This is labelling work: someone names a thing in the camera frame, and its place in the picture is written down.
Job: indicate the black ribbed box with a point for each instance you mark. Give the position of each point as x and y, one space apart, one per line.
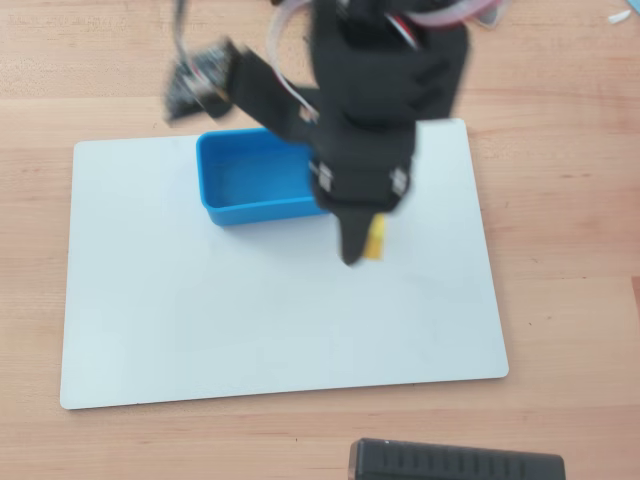
450 460

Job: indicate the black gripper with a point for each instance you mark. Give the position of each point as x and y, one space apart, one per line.
359 181

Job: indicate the blue rectangular plastic bin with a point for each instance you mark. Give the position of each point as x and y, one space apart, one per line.
250 175

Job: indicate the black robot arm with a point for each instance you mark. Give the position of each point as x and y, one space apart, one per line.
380 75

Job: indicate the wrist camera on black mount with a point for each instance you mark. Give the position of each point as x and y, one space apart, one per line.
250 85

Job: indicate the yellow cube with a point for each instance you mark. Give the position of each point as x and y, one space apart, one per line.
376 240

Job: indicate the white rectangular board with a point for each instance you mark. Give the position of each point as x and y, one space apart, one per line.
225 310

